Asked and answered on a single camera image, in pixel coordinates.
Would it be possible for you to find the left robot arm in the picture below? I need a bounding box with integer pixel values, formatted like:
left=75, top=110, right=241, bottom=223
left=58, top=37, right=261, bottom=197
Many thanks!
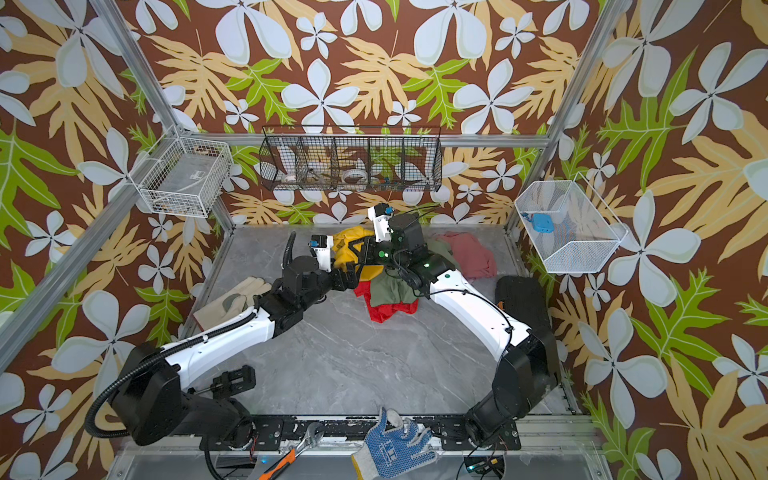
left=84, top=237, right=375, bottom=447

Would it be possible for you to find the red cloth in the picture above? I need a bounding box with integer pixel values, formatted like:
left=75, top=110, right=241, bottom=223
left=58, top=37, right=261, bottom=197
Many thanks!
left=354, top=282, right=419, bottom=324

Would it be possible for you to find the pink cloth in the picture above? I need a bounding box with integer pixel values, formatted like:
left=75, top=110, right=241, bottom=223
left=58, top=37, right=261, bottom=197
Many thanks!
left=436, top=232, right=498, bottom=280

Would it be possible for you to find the black pad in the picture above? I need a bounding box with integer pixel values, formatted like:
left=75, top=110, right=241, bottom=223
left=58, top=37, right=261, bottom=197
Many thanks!
left=495, top=276, right=557, bottom=356

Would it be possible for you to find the yellow cloth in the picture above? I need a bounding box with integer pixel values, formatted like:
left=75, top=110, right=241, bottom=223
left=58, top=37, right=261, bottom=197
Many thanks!
left=331, top=225, right=385, bottom=283

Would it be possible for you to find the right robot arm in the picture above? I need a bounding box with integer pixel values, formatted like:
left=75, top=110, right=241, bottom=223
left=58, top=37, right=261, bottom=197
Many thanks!
left=349, top=203, right=561, bottom=446

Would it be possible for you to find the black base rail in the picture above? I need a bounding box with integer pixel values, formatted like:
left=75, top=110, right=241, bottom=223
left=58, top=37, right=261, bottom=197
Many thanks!
left=215, top=414, right=521, bottom=452

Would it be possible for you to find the white wire basket right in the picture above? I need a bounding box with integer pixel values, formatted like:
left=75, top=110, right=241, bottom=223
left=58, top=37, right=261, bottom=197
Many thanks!
left=515, top=180, right=628, bottom=275

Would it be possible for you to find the beige work glove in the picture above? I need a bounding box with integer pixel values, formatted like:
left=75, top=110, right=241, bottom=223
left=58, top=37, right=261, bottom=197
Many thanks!
left=193, top=277, right=272, bottom=331

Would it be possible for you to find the blue object in basket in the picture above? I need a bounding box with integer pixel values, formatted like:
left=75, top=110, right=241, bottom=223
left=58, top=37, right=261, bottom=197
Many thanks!
left=522, top=212, right=555, bottom=234

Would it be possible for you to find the white wire basket left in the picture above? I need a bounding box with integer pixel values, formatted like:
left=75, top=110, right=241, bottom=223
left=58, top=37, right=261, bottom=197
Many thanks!
left=130, top=127, right=233, bottom=218

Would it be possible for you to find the white wire basket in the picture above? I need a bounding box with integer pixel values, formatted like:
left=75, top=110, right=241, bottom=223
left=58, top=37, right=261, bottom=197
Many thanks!
left=130, top=127, right=233, bottom=218
left=515, top=180, right=628, bottom=275

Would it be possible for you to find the blue dotted work glove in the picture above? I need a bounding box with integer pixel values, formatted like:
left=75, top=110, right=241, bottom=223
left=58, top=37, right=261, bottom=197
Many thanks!
left=351, top=407, right=438, bottom=480

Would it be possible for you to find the orange handled wrench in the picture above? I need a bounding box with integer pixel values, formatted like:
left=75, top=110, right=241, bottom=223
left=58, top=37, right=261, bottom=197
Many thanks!
left=259, top=422, right=325, bottom=480

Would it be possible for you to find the olive green cloth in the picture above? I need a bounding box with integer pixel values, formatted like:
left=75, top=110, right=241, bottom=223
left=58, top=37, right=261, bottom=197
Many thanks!
left=370, top=239, right=459, bottom=307

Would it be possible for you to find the black wire basket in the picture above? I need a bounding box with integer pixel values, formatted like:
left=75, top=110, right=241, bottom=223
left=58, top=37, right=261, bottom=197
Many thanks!
left=256, top=125, right=444, bottom=192

